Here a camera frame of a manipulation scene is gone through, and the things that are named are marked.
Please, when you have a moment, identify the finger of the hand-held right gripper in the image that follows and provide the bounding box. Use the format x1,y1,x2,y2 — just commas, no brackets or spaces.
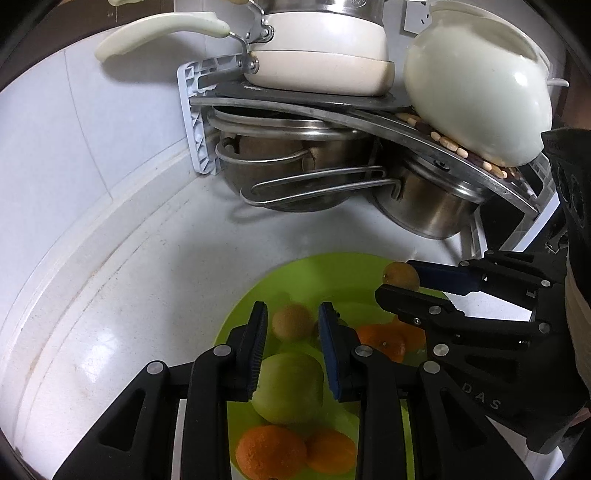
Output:
406,251,566,305
375,284,552,359

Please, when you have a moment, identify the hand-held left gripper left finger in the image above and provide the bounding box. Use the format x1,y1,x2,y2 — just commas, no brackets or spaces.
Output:
53,301,269,480

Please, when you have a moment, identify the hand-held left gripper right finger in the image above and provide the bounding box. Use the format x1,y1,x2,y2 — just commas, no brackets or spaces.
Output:
318,301,539,480

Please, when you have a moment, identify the yellow-green cherry tomato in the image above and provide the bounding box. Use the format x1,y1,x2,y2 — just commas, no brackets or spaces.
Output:
382,261,421,292

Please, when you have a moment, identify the brown longan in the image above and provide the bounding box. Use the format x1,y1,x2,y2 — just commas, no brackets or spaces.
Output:
271,303,315,342

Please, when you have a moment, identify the orange with green stem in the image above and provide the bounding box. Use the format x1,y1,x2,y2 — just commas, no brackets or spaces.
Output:
358,324,407,364

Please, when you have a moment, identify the green oval plate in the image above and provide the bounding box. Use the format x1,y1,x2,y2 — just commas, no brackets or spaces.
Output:
213,252,462,480

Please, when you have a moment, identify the medium orange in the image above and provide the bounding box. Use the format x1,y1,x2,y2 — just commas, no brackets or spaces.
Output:
305,429,358,476

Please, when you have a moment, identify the large orange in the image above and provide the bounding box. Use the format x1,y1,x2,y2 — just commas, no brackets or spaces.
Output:
235,425,308,480

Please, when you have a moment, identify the small orange kumquat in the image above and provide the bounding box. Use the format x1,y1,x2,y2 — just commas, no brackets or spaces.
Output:
392,316,428,352

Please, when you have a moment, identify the pale yellow-green apple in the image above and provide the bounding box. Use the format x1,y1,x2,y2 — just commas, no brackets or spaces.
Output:
252,352,325,425

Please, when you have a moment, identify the shiny steel pot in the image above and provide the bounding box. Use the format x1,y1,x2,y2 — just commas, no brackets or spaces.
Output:
372,138,490,241

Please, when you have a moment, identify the wooden bead trivet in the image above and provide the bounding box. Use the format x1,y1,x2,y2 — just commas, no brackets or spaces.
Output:
397,111,525,183

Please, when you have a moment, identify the white ceramic pot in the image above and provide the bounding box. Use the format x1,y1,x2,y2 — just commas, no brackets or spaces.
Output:
404,0,571,167

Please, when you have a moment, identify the white and metal pot rack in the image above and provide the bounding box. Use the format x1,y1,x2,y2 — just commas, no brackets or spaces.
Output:
178,53,568,259

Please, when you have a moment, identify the cream saucepan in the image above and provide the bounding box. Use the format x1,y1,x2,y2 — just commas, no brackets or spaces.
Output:
249,11,389,62

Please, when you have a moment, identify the steel pot with rim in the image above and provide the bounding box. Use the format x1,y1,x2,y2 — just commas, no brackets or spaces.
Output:
249,0,386,28

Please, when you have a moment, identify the steel pot with wire handles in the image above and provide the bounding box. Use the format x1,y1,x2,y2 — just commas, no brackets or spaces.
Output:
208,107,400,213

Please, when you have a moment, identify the cream pan with long handle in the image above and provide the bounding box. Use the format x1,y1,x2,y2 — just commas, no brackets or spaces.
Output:
95,11,397,97

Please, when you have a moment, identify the white wall socket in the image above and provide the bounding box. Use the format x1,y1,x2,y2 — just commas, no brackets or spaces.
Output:
403,0,432,34

